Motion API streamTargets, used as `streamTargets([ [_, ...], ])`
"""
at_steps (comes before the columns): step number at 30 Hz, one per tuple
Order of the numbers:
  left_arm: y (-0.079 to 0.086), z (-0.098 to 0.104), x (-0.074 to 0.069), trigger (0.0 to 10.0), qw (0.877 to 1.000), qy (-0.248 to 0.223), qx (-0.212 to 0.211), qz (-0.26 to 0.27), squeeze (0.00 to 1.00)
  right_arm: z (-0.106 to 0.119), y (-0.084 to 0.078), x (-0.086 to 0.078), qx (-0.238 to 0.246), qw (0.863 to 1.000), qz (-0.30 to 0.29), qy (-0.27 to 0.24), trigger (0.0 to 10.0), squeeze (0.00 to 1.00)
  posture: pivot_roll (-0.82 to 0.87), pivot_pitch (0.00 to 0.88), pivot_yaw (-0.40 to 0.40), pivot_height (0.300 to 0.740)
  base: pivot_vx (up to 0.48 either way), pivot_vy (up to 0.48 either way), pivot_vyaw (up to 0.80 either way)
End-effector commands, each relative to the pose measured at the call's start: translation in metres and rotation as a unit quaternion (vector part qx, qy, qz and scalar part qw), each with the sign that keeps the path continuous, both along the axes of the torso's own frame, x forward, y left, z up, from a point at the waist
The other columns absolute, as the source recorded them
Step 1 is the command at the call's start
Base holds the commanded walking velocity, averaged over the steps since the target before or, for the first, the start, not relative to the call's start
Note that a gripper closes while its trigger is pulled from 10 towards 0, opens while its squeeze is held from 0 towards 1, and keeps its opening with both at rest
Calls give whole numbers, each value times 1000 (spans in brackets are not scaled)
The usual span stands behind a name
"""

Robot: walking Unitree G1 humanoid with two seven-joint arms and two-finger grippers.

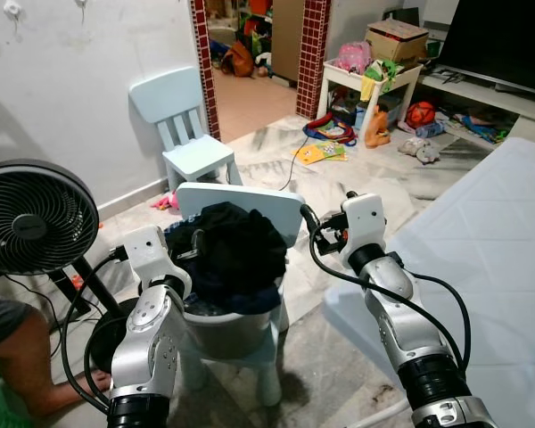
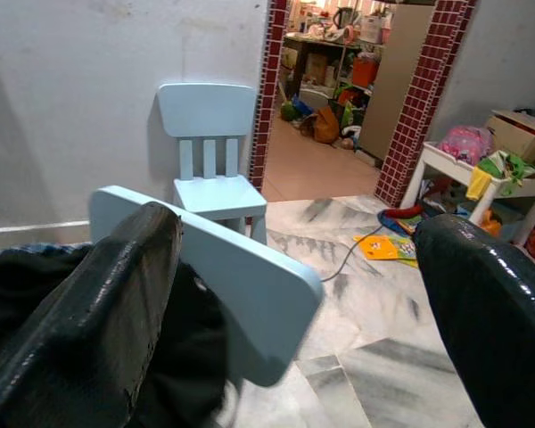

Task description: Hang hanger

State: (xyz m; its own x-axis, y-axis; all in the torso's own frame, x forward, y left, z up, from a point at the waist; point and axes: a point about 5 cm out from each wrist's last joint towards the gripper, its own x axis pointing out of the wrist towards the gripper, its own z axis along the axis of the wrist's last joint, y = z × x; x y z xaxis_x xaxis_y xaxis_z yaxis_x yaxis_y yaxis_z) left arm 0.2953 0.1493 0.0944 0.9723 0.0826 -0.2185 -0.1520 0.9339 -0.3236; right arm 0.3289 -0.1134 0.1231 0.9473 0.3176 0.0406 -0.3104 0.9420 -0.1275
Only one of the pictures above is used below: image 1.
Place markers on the black garment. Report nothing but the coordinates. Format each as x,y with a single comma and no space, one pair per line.
241,250

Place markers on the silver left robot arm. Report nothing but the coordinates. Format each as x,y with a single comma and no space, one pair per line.
147,339

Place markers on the small pink toy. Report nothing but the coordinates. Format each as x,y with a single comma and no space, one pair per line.
165,202

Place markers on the navy clothes pile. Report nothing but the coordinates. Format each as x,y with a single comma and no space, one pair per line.
223,303

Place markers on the yellow picture book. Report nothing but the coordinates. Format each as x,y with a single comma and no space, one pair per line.
319,152

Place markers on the light blue kids chair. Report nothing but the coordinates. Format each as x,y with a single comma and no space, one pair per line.
192,156
250,205

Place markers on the grey laundry bucket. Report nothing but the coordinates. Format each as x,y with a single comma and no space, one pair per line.
227,334

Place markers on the red and blue bag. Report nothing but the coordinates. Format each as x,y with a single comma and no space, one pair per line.
332,131

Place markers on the orange toy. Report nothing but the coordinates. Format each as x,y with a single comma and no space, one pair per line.
379,134

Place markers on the grey plush toy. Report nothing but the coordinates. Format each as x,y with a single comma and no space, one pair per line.
421,150

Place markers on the red ball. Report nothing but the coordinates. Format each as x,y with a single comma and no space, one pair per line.
420,114

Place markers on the black standing fan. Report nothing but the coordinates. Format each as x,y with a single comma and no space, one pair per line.
36,218

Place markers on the small white kids table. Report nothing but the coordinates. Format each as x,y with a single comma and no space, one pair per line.
339,76

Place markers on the green and yellow cloth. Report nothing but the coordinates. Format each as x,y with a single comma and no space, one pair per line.
383,76

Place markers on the pink backpack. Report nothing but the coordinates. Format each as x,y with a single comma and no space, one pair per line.
354,58

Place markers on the person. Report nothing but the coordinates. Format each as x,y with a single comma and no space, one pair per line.
45,383

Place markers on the brown bag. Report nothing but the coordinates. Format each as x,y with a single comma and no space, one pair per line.
236,61

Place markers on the brown cardboard box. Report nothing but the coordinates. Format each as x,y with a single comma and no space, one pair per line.
397,40

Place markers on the white television stand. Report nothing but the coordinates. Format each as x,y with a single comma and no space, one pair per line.
517,107

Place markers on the black flat television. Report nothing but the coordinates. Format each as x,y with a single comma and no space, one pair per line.
499,40

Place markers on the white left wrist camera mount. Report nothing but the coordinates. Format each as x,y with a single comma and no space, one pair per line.
147,254

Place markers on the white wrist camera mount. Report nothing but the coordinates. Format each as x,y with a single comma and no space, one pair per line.
147,254
364,223

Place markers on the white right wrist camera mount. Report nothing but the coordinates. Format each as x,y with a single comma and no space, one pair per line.
364,223

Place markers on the white wall socket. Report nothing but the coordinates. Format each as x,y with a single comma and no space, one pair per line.
12,8

